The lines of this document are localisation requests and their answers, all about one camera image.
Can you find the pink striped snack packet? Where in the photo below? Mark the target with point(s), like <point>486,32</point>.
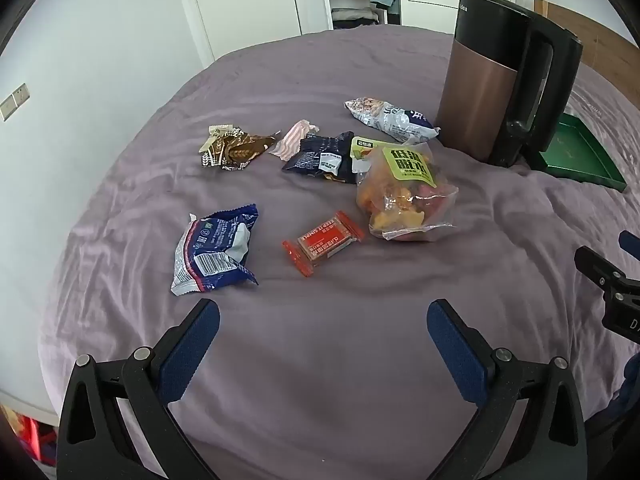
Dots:
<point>295,141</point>

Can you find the dark blue cloth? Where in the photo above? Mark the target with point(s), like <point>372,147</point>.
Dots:
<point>622,400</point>

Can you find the clear dried fruit bag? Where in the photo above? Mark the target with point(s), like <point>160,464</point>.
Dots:
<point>400,195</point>

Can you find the red wrapped snack bar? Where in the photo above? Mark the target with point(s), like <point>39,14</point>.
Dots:
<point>325,241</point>

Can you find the folded dark clothes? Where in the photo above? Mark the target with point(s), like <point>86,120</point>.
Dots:
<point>356,19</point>

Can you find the purple bed sheet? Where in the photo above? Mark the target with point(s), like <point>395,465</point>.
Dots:
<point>310,350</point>

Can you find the brown foil snack packet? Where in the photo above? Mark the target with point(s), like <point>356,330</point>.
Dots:
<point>245,150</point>

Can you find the wooden board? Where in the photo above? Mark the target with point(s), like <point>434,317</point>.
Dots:
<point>595,35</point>

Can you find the dark navy snack packet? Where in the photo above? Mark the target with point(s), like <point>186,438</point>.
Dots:
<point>322,160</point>

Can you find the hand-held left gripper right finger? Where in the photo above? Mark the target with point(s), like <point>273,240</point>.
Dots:
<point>455,345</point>

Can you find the beige wrapped candy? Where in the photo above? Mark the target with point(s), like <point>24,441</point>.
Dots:
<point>216,135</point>

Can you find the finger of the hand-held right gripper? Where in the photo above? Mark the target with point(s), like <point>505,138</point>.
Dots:
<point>631,241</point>
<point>600,270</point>

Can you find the white door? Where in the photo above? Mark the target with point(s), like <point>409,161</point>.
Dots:
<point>240,5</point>

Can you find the red plastic item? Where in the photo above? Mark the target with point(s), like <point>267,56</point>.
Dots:
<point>30,435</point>

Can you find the green tray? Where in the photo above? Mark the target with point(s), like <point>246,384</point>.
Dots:
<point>580,155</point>

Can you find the copper and black electric kettle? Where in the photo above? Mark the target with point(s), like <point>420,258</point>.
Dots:
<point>500,85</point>

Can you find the wall light switch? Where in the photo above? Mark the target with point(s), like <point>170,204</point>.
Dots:
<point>14,102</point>

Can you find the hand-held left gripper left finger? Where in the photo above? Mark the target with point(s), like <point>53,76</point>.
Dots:
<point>192,345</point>

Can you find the light green snack packet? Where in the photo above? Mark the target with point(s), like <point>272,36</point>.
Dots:
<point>364,144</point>

